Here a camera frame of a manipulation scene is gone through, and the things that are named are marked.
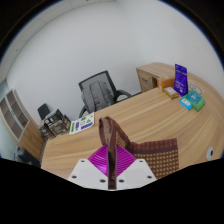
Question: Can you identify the white printed sheet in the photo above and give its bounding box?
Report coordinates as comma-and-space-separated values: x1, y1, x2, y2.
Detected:
68, 112, 95, 136

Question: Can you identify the green box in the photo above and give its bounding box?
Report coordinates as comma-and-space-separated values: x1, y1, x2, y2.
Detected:
185, 90, 206, 112

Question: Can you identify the purple package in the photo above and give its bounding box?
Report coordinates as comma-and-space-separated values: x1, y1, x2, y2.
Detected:
173, 63, 189, 98

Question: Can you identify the open cardboard box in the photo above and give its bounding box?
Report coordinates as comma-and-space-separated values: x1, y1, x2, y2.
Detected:
39, 108, 72, 140

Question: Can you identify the black mesh office chair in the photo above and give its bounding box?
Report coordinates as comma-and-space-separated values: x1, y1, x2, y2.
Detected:
78, 70, 133, 118

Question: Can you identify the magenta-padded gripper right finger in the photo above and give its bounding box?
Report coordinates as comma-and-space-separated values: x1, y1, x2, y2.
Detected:
115, 144, 157, 191

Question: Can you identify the small blue box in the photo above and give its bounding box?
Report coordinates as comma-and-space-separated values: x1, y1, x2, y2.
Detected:
179, 96, 194, 111

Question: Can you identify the round desk cable grommet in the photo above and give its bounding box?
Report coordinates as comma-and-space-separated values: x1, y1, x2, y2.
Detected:
206, 146, 216, 161

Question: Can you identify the wooden shelf unit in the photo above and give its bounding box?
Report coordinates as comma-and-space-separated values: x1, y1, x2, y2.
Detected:
0, 88, 46, 161

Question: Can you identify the small black chair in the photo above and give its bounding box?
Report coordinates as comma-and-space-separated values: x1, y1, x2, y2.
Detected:
37, 103, 52, 121

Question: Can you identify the clear plastic container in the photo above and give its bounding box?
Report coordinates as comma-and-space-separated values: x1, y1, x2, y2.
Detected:
188, 83, 204, 96

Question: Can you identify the small tan box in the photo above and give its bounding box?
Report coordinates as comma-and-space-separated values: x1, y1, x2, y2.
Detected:
162, 86, 180, 100

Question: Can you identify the brown patterned towel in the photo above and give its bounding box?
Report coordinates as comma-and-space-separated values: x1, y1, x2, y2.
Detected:
98, 116, 180, 191

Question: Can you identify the grey backpack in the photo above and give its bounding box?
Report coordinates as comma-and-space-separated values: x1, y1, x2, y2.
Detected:
81, 80, 114, 113

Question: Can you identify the wooden side cabinet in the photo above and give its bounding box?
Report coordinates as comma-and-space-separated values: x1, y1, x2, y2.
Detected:
135, 62, 176, 93

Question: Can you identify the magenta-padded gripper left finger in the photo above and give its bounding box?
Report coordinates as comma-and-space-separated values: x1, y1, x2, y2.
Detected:
67, 143, 110, 190

